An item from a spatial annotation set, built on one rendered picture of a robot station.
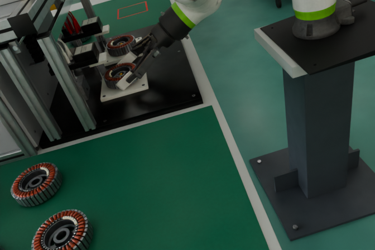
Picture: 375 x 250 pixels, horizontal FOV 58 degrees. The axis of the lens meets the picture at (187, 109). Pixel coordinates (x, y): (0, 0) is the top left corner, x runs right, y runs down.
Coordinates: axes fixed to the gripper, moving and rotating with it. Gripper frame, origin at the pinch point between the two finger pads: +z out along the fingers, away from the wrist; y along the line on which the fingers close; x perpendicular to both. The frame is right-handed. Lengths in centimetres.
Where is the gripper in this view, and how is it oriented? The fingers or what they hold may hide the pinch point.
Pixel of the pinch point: (123, 74)
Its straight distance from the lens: 110.6
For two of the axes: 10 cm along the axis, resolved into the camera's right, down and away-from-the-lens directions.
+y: -1.6, -5.8, 8.0
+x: -6.7, -5.4, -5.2
